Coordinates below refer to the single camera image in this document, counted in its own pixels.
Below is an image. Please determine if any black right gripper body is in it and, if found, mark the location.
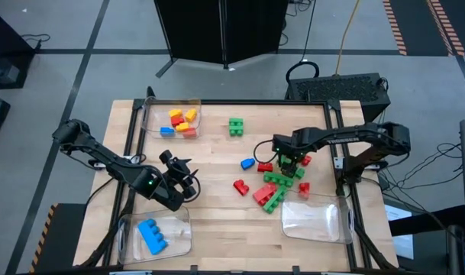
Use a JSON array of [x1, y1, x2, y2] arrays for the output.
[[272, 128, 314, 158]]

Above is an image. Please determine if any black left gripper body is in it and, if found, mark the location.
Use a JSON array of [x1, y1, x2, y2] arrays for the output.
[[134, 149, 198, 212]]

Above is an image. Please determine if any large red block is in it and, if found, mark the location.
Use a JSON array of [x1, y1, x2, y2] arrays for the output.
[[252, 181, 278, 208]]

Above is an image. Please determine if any blue four-stud block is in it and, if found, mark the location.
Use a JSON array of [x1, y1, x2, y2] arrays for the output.
[[137, 218, 170, 256]]

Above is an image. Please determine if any clear plastic bin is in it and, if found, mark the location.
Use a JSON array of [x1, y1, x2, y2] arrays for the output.
[[116, 205, 193, 266], [141, 98, 202, 140], [280, 185, 356, 244]]

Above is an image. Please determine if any black perforated computer case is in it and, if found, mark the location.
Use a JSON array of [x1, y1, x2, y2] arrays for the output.
[[284, 72, 392, 125]]

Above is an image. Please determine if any white paper sheet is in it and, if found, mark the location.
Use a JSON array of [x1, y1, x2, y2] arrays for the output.
[[383, 204, 415, 260]]

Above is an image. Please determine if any black partition screen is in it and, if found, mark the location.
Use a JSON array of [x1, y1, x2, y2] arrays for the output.
[[153, 0, 291, 79]]

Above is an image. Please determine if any black beam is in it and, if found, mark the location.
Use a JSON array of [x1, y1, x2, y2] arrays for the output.
[[388, 205, 465, 237]]

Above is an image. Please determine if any black electronic device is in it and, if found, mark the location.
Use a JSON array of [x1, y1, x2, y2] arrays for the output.
[[447, 224, 465, 275]]

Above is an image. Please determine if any black cabinet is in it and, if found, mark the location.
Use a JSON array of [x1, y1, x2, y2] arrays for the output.
[[0, 6, 37, 91]]

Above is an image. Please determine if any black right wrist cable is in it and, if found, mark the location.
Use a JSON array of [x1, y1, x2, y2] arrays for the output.
[[253, 138, 279, 165]]

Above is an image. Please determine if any black looped cable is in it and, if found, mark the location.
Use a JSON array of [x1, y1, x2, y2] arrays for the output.
[[284, 0, 320, 84]]

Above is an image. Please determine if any yellow cable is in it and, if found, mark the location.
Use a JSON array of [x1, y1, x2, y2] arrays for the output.
[[333, 0, 361, 77]]

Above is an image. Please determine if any black floor cable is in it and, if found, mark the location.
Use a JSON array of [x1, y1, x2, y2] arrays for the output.
[[380, 141, 465, 192], [21, 33, 52, 51]]

